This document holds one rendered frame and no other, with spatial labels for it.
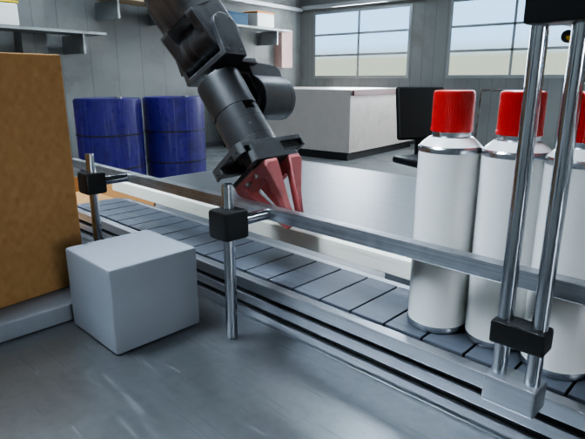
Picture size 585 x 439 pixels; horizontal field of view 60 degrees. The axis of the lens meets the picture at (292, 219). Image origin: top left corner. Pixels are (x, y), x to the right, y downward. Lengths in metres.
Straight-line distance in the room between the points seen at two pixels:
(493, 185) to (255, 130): 0.29
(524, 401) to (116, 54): 7.55
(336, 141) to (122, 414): 6.88
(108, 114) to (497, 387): 4.56
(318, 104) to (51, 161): 6.83
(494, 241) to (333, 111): 6.85
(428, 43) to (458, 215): 8.83
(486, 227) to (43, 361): 0.42
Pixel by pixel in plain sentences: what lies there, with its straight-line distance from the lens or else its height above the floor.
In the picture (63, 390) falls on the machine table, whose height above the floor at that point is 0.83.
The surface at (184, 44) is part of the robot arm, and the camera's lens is 0.66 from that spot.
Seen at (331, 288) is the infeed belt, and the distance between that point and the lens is 0.55.
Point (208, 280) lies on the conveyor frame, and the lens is 0.64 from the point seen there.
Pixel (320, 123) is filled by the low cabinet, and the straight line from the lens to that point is 7.38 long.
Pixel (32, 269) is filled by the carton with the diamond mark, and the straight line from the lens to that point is 0.65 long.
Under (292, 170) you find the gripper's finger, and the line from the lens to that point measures 0.59.
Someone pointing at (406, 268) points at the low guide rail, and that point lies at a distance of 0.54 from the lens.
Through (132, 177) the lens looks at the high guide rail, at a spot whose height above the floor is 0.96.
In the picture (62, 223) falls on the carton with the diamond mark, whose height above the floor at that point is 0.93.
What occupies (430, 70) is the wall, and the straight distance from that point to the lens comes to 9.20.
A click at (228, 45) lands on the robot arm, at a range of 0.63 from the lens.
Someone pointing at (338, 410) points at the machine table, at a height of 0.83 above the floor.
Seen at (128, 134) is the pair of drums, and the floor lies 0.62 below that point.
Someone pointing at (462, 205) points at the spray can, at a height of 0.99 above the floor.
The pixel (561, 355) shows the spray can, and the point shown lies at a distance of 0.43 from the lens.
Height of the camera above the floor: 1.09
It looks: 15 degrees down
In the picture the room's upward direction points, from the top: straight up
